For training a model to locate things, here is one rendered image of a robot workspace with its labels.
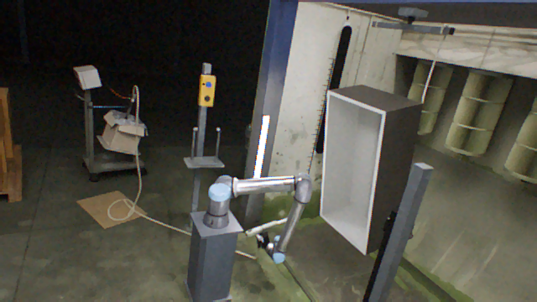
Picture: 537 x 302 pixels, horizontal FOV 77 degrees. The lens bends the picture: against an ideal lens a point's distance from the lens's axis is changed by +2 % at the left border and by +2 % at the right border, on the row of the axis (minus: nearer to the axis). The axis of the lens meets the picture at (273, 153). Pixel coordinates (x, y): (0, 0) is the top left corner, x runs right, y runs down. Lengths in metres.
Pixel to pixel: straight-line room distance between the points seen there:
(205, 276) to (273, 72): 1.74
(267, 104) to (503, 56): 1.89
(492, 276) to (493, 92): 1.49
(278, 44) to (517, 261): 2.59
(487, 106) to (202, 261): 2.59
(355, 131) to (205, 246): 1.58
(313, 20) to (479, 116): 1.63
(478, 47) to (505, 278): 1.85
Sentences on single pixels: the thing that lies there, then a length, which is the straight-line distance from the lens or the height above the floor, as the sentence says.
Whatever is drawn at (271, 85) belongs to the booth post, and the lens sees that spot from 3.00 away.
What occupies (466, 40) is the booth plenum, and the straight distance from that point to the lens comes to 3.39.
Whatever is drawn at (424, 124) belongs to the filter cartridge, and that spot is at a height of 1.36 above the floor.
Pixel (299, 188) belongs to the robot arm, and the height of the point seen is 1.00.
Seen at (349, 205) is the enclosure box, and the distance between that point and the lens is 3.39.
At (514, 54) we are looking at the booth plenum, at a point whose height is 2.12.
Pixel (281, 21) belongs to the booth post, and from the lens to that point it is 2.96.
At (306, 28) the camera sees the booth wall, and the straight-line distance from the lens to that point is 3.09.
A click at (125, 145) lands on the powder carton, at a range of 4.35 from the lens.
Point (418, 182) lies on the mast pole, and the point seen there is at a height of 1.58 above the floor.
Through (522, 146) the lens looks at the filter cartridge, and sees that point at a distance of 3.13.
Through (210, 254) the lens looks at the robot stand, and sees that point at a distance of 2.48.
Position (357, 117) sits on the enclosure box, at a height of 1.42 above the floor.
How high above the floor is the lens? 2.00
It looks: 20 degrees down
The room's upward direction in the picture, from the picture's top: 10 degrees clockwise
